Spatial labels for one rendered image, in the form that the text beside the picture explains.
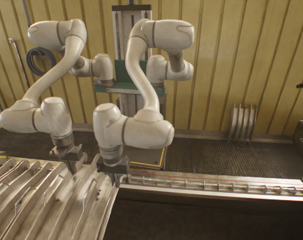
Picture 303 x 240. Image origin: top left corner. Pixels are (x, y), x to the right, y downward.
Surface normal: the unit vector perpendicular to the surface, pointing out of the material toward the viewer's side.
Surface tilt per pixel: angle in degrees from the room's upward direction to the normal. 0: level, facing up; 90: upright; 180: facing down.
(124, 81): 90
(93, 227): 7
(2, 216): 90
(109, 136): 89
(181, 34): 81
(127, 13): 90
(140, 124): 28
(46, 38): 101
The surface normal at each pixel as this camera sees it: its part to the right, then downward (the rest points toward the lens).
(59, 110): 0.79, 0.11
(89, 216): -0.01, -0.83
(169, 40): -0.18, 0.73
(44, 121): -0.07, 0.40
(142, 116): -0.18, -0.62
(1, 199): 0.99, 0.05
